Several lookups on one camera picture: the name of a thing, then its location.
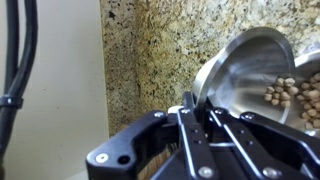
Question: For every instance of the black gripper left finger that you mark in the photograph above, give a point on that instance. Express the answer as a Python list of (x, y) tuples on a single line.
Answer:
[(113, 153)]

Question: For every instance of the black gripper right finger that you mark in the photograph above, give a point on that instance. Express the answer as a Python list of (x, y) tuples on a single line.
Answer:
[(273, 146)]

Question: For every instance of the chickpeas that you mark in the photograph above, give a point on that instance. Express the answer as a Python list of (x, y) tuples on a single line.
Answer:
[(284, 96)]

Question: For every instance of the large steel bowl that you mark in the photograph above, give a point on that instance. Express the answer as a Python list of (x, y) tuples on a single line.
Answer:
[(250, 66)]

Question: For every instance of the small steel bowl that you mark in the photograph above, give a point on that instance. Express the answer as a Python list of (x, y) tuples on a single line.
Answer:
[(306, 66)]

